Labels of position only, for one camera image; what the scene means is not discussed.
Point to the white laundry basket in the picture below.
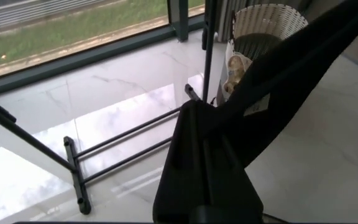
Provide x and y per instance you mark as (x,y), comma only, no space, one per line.
(269,18)

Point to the black garment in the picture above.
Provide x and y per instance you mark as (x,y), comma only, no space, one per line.
(291,62)

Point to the cream printed garment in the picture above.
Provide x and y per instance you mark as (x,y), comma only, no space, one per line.
(236,71)

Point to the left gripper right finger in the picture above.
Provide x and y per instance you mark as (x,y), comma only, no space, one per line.
(232,193)

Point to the black clothes rack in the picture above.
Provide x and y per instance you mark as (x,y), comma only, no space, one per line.
(78,180)

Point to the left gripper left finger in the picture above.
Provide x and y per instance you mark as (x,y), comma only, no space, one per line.
(182,161)

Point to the window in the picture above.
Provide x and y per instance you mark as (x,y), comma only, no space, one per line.
(89,58)

